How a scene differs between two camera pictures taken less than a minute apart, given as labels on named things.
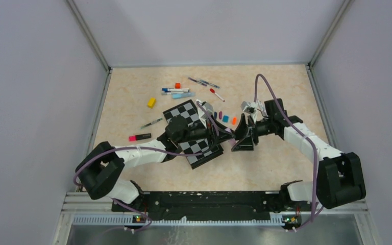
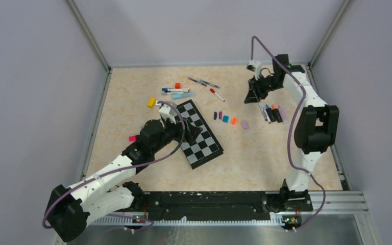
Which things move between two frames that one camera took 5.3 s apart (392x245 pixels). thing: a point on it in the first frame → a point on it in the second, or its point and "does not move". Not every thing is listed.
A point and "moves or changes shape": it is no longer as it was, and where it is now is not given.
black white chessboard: [189, 110] does not move
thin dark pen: [196, 81] does not move
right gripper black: [244, 132] → [254, 89]
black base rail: [199, 204] does not move
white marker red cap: [213, 91] does not move
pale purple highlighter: [232, 141] moves or changes shape
